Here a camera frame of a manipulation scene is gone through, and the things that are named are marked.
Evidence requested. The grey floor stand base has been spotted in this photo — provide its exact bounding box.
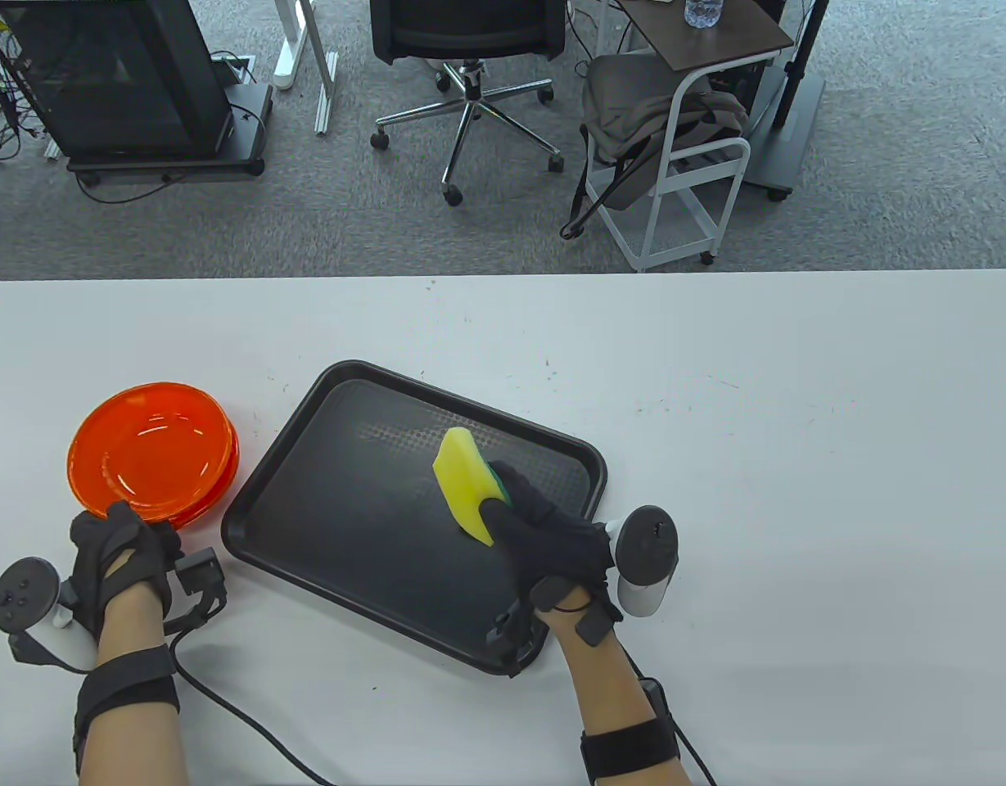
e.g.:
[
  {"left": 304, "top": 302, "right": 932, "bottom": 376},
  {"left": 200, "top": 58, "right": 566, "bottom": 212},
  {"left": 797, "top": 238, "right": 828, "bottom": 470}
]
[{"left": 744, "top": 64, "right": 828, "bottom": 202}]

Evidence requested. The grey and white right controller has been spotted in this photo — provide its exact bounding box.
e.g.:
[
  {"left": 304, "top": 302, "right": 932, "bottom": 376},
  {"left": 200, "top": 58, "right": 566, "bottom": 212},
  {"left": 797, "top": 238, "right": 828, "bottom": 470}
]
[{"left": 605, "top": 505, "right": 680, "bottom": 619}]

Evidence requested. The grey and white controller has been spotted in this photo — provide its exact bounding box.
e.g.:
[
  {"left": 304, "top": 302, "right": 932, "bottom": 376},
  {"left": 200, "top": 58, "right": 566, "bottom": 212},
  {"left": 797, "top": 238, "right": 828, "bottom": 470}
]
[
  {"left": 605, "top": 505, "right": 680, "bottom": 619},
  {"left": 0, "top": 557, "right": 98, "bottom": 674}
]

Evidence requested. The person's left forearm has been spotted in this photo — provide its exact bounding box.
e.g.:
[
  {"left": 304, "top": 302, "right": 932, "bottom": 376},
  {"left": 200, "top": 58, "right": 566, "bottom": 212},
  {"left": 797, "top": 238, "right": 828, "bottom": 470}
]
[{"left": 75, "top": 585, "right": 190, "bottom": 786}]

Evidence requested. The black display cabinet on wheels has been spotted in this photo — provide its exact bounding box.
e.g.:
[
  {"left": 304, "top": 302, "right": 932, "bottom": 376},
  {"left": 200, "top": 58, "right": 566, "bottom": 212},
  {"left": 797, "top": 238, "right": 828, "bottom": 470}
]
[{"left": 0, "top": 0, "right": 274, "bottom": 178}]

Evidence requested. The grey bag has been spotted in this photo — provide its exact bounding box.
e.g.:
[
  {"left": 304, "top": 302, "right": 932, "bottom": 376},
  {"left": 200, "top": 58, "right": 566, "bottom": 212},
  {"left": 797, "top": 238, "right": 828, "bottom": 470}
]
[{"left": 560, "top": 52, "right": 751, "bottom": 240}]

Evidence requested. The black left camera cable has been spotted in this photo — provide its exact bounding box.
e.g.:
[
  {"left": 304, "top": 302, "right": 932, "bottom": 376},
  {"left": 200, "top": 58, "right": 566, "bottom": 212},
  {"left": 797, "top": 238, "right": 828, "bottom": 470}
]
[{"left": 169, "top": 629, "right": 336, "bottom": 786}]

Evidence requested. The small black wrist sensor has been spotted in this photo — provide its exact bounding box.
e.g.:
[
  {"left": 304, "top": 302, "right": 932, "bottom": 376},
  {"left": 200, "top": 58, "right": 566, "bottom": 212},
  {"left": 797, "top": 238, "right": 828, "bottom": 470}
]
[{"left": 575, "top": 604, "right": 623, "bottom": 649}]

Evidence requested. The black right camera cable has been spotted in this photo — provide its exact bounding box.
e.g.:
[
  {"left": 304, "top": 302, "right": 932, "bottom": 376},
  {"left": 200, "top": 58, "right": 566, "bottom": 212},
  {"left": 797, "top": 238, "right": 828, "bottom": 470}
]
[{"left": 616, "top": 643, "right": 718, "bottom": 786}]

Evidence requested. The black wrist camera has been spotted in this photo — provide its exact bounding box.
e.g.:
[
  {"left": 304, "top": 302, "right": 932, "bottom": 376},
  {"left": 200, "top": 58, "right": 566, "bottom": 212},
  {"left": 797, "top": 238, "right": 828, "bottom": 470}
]
[
  {"left": 485, "top": 596, "right": 550, "bottom": 677},
  {"left": 163, "top": 547, "right": 229, "bottom": 635}
]

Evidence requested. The black right arm strap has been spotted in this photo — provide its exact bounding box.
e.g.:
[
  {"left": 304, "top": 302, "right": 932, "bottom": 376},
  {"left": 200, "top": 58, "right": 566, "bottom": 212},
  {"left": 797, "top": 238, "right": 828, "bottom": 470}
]
[{"left": 580, "top": 715, "right": 682, "bottom": 786}]

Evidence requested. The black left arm strap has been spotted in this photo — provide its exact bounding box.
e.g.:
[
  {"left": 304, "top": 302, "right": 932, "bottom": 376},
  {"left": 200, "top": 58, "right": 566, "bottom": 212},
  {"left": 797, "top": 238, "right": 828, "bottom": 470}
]
[{"left": 73, "top": 644, "right": 182, "bottom": 776}]

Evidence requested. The person's right hand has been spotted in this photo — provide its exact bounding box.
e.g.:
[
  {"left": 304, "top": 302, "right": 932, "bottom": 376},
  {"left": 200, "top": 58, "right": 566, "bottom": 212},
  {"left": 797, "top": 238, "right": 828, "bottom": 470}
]
[{"left": 480, "top": 460, "right": 626, "bottom": 633}]

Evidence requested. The yellow and green sponge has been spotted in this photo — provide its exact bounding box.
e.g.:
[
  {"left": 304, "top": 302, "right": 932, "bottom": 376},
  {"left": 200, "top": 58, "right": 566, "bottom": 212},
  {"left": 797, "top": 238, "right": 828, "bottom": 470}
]
[{"left": 433, "top": 427, "right": 513, "bottom": 548}]

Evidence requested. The black plastic tray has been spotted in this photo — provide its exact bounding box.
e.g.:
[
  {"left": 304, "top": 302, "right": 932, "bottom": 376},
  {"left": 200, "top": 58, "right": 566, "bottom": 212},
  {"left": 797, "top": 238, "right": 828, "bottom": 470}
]
[{"left": 221, "top": 360, "right": 608, "bottom": 677}]

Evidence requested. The silver aluminium rail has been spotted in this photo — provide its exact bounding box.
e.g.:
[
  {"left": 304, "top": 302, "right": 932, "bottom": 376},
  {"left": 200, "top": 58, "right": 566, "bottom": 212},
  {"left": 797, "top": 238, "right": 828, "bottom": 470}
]
[{"left": 314, "top": 51, "right": 341, "bottom": 135}]

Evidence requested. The orange translucent plate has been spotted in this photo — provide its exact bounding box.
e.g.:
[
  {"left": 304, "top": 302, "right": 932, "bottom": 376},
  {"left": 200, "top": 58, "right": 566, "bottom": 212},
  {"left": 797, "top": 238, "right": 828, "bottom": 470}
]
[
  {"left": 163, "top": 409, "right": 241, "bottom": 530},
  {"left": 67, "top": 382, "right": 233, "bottom": 518}
]

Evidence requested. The black camera cable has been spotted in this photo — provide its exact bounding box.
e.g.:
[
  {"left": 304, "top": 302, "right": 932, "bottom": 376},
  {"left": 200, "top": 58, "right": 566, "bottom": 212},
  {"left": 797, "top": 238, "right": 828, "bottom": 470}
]
[
  {"left": 169, "top": 629, "right": 336, "bottom": 786},
  {"left": 616, "top": 643, "right": 718, "bottom": 786}
]

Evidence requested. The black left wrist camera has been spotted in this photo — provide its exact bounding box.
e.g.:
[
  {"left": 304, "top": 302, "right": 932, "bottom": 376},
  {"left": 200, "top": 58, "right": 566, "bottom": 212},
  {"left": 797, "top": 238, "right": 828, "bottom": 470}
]
[{"left": 163, "top": 547, "right": 229, "bottom": 635}]

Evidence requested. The black arm strap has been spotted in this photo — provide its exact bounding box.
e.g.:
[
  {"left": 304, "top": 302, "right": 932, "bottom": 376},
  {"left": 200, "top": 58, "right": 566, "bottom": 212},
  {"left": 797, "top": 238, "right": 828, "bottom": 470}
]
[
  {"left": 73, "top": 644, "right": 182, "bottom": 776},
  {"left": 580, "top": 715, "right": 682, "bottom": 786}
]

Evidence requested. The tangle of black floor cables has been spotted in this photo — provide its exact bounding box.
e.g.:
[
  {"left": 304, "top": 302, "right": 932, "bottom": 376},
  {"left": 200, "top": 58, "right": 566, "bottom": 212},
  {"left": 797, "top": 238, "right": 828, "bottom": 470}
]
[{"left": 0, "top": 15, "right": 47, "bottom": 163}]

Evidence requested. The person's left hand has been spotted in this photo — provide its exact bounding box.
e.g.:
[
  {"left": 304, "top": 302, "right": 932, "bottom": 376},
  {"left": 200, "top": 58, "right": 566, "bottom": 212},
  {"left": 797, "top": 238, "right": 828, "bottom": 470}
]
[{"left": 69, "top": 501, "right": 186, "bottom": 649}]

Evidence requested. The black stand pole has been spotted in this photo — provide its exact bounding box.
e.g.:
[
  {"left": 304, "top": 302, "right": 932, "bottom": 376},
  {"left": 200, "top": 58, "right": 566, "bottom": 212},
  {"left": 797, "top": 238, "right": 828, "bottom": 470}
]
[{"left": 774, "top": 0, "right": 832, "bottom": 129}]

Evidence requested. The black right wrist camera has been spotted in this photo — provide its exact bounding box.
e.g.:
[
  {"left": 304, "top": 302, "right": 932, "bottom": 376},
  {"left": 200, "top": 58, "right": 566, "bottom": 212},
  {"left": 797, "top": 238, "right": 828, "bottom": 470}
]
[{"left": 485, "top": 596, "right": 550, "bottom": 677}]

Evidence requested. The white cart with brown top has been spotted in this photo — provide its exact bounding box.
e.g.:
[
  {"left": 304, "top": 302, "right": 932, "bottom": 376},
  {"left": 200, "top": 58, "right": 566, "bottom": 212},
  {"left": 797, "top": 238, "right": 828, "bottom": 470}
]
[{"left": 583, "top": 0, "right": 798, "bottom": 273}]

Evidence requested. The grey and white left controller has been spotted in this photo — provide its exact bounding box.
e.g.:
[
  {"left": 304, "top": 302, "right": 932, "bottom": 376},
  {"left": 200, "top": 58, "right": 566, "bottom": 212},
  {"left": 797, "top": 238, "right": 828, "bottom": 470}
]
[{"left": 0, "top": 557, "right": 98, "bottom": 674}]

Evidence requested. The black office chair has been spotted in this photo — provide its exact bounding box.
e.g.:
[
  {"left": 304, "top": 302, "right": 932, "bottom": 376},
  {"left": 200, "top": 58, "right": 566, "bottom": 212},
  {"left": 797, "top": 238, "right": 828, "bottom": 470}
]
[{"left": 368, "top": 0, "right": 569, "bottom": 206}]

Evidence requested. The white desk leg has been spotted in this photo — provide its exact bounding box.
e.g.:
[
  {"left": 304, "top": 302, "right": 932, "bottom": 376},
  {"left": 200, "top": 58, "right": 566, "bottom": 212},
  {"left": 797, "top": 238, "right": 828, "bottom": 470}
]
[{"left": 272, "top": 0, "right": 320, "bottom": 90}]

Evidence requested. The person's right forearm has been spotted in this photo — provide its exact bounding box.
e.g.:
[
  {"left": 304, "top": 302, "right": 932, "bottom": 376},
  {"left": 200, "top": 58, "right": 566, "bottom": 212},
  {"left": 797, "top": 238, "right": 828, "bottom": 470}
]
[{"left": 546, "top": 608, "right": 685, "bottom": 786}]

